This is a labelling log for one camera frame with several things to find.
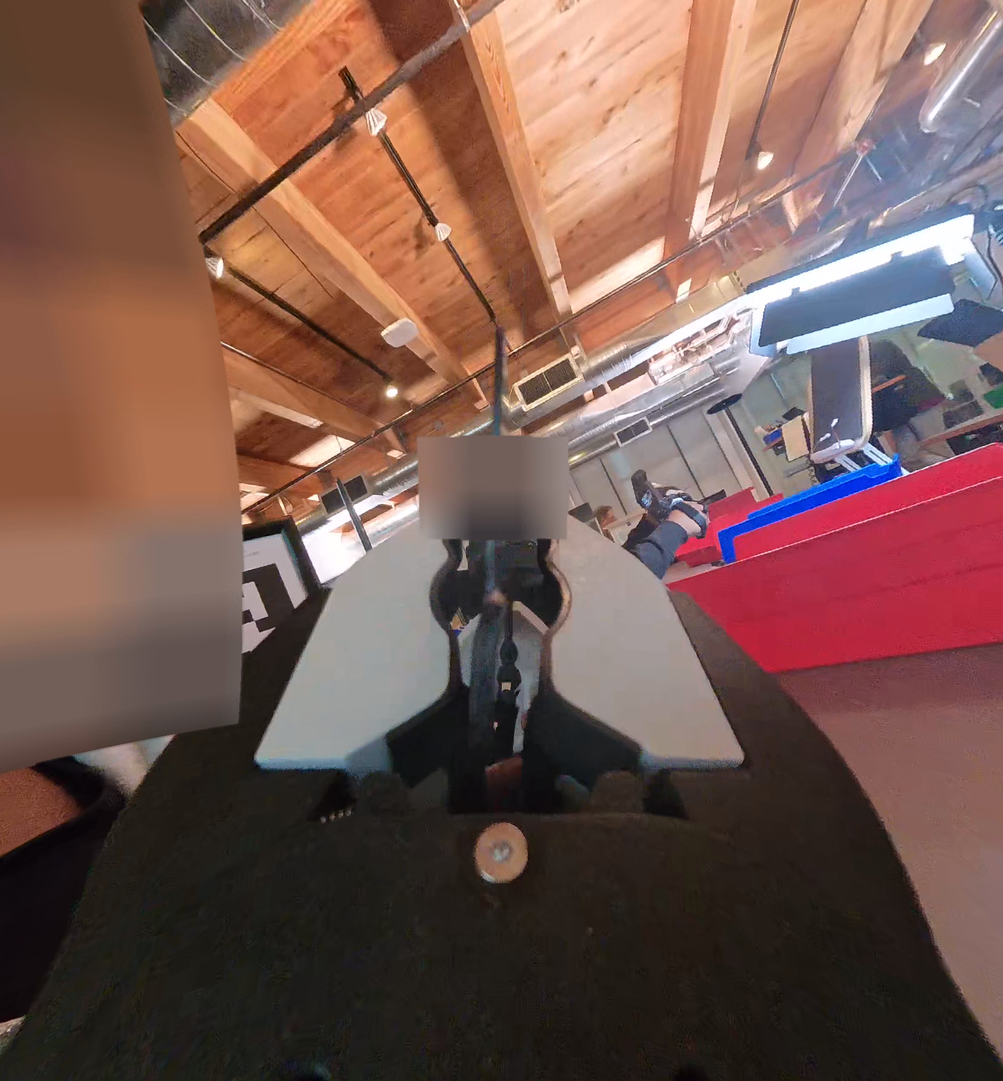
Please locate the large silver air duct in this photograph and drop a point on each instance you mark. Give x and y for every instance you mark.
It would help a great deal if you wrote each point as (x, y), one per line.
(214, 51)

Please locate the grey desk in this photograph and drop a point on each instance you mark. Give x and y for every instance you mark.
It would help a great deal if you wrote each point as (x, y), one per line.
(932, 802)

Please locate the black panel desk lamp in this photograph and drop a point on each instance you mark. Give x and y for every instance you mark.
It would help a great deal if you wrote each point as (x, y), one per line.
(856, 304)

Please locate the red storage bin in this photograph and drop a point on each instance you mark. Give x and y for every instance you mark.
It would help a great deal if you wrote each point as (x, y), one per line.
(742, 507)
(848, 608)

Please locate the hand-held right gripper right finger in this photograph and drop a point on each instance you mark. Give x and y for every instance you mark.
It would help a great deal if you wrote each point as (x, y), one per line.
(628, 667)

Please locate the black zip tie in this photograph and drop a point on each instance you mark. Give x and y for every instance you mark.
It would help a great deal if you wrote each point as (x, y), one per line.
(500, 380)

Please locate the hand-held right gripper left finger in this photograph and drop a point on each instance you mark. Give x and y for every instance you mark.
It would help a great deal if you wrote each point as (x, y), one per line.
(358, 676)

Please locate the person's black shirt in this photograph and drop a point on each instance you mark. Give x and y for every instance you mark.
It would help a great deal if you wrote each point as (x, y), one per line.
(20, 946)

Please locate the blue storage bin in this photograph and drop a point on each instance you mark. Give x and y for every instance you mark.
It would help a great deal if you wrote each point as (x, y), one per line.
(772, 528)

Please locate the white ceiling sensor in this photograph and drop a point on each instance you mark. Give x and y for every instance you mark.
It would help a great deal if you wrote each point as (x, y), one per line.
(400, 333)

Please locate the black framed marker sign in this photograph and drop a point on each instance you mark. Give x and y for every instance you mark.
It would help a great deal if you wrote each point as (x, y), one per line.
(257, 608)

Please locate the white air vent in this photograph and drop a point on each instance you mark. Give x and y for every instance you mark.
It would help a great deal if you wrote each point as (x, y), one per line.
(636, 433)
(548, 382)

